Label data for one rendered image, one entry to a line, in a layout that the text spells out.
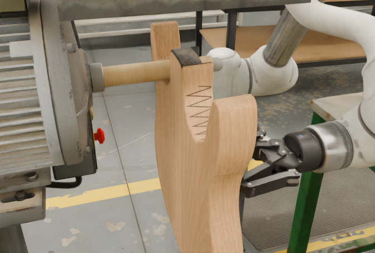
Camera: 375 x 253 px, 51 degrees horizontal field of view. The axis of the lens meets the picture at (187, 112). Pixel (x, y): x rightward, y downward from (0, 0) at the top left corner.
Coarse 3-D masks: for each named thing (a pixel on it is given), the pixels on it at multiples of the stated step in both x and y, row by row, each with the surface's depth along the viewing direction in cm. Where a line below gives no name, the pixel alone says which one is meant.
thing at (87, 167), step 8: (88, 136) 88; (88, 144) 88; (88, 160) 90; (96, 160) 92; (56, 168) 89; (64, 168) 90; (72, 168) 90; (80, 168) 91; (88, 168) 91; (56, 176) 90; (64, 176) 91; (72, 176) 91; (80, 176) 97; (56, 184) 93; (64, 184) 94; (72, 184) 96
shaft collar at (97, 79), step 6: (90, 66) 60; (96, 66) 60; (90, 72) 59; (96, 72) 59; (102, 72) 60; (90, 78) 59; (96, 78) 59; (102, 78) 59; (96, 84) 60; (102, 84) 60; (96, 90) 60; (102, 90) 61
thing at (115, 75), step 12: (168, 60) 64; (204, 60) 65; (108, 72) 60; (120, 72) 61; (132, 72) 61; (144, 72) 62; (156, 72) 62; (168, 72) 63; (108, 84) 61; (120, 84) 62
